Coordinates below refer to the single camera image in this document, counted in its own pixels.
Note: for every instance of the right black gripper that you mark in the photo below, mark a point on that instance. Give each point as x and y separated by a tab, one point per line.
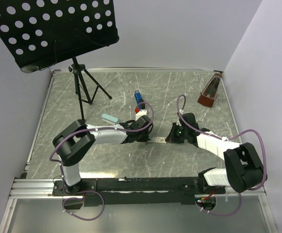
172	137

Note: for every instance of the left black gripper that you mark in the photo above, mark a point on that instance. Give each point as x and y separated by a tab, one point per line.
145	138

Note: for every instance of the staple strip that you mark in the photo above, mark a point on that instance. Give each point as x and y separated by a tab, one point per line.
157	140

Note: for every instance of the blue black stapler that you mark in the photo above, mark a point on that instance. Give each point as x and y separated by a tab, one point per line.
139	100

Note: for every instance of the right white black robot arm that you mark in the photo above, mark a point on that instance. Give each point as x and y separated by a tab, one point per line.
243	169

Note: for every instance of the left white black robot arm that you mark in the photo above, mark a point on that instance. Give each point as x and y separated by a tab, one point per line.
74	142

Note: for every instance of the light blue white stapler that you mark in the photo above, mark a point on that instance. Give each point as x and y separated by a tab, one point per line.
110	119

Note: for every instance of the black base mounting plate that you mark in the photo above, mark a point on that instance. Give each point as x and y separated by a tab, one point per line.
114	191

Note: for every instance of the brown wooden metronome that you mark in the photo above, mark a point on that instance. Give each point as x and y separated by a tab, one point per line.
209	93

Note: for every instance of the black music stand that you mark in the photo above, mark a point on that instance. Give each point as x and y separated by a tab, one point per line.
42	33

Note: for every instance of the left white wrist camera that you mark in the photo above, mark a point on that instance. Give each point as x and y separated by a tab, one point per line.
140	112

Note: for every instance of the aluminium frame rail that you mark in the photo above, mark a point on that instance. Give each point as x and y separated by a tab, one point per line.
33	189

